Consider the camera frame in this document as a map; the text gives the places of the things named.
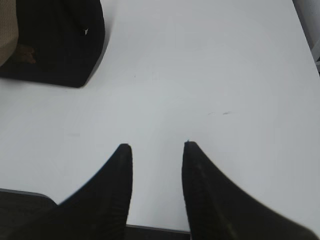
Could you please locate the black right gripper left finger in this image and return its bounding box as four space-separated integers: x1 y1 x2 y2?
0 143 133 240

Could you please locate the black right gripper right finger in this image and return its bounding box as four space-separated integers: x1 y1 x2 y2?
182 141 318 240

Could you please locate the black canvas tote bag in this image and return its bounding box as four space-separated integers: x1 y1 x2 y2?
0 0 106 88

